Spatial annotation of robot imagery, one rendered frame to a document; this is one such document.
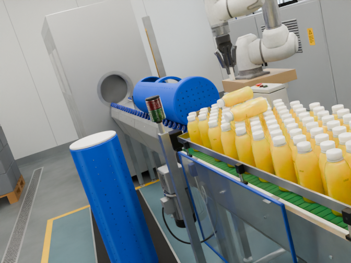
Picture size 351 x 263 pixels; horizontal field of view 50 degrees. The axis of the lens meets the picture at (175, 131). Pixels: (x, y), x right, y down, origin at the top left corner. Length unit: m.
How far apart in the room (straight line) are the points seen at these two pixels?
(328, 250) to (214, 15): 1.24
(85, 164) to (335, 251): 1.44
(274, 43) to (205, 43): 5.15
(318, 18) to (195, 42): 4.36
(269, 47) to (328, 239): 1.56
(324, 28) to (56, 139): 5.22
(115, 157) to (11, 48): 5.19
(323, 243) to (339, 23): 2.53
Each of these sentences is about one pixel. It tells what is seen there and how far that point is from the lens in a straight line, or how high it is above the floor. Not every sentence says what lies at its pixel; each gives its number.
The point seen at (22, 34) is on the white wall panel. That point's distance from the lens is 7.12.
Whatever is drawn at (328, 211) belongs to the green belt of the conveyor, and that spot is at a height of 0.90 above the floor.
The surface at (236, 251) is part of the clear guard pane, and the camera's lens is 1.61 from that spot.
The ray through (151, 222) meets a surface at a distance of 3.02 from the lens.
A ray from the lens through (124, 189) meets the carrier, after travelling 2.20.
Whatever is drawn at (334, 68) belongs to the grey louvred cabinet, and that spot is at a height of 0.86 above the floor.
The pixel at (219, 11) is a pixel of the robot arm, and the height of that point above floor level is 1.52.
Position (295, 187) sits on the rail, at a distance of 1.14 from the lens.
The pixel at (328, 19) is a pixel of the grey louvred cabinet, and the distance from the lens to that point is 3.37.
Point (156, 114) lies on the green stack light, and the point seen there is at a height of 1.19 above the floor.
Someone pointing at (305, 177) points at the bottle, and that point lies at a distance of 1.15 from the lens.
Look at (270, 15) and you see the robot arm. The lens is 2.41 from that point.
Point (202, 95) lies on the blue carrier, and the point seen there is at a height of 1.12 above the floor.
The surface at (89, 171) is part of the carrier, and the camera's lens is 2.15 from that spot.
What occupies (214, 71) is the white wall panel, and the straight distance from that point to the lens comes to 7.57.
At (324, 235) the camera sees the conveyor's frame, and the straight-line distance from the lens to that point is 1.10.
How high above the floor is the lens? 1.47
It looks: 14 degrees down
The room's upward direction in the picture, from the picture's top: 16 degrees counter-clockwise
